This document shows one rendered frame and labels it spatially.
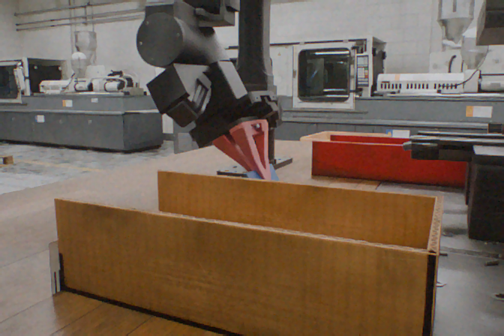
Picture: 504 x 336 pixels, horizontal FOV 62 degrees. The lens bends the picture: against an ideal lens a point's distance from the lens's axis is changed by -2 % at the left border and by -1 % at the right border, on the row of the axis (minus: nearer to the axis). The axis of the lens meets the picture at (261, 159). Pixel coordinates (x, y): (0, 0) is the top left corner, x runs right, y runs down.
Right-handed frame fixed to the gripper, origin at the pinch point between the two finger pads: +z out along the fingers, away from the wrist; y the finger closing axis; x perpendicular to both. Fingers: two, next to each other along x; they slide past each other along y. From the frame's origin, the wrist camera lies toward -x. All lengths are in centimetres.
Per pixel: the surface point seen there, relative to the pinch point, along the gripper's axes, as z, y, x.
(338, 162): 3.1, 2.2, 21.9
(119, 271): 1.9, 1.3, -26.6
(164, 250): 2.0, 5.7, -26.5
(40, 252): -2.6, -12.0, -22.5
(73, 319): 3.3, -1.5, -29.2
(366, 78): -58, -62, 446
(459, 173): 12.6, 18.1, 22.4
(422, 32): -100, 8, 649
